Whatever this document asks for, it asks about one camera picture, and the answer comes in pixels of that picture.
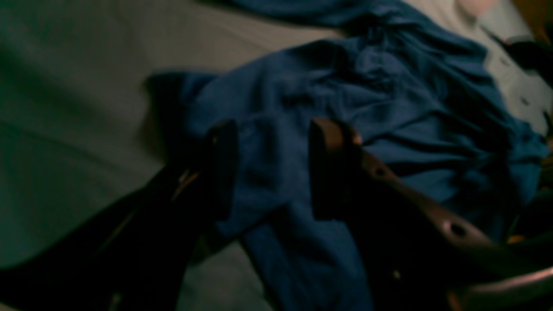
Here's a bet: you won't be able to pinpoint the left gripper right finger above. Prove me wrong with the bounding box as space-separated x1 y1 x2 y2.
309 118 552 311

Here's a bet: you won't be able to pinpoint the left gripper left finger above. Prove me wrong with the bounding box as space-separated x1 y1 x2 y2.
1 121 238 311

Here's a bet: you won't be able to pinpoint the dark blue t-shirt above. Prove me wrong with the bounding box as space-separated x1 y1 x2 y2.
147 0 548 311

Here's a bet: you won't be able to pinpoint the black mug yellow dots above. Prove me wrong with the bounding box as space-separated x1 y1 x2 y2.
504 41 553 86

